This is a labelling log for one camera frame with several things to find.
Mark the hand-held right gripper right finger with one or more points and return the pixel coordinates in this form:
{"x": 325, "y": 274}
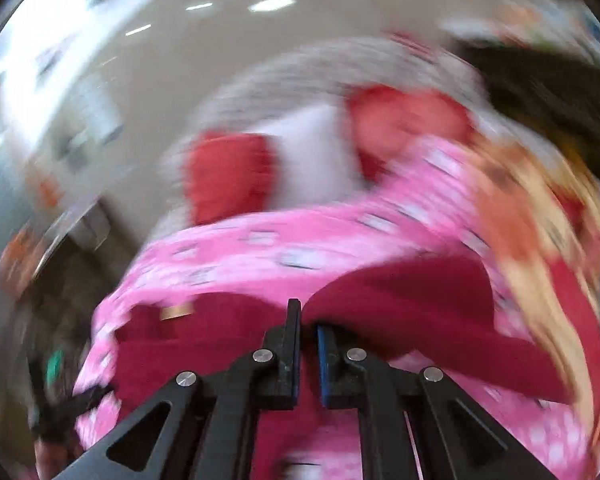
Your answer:
{"x": 325, "y": 360}

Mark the red and white cloth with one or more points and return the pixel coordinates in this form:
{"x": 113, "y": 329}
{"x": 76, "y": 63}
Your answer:
{"x": 300, "y": 155}

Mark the grey patterned cloth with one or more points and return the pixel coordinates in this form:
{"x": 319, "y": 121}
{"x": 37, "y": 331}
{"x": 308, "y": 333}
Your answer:
{"x": 300, "y": 75}

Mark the dark red small garment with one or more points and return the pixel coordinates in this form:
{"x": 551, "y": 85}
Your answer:
{"x": 410, "y": 305}

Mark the orange and yellow printed cloth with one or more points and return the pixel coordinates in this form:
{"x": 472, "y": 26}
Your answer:
{"x": 540, "y": 240}

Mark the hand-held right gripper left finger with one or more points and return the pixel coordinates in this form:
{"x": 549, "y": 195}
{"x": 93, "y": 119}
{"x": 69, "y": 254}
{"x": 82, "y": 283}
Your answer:
{"x": 289, "y": 355}

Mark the pink printed blanket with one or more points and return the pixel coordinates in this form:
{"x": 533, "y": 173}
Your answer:
{"x": 280, "y": 255}

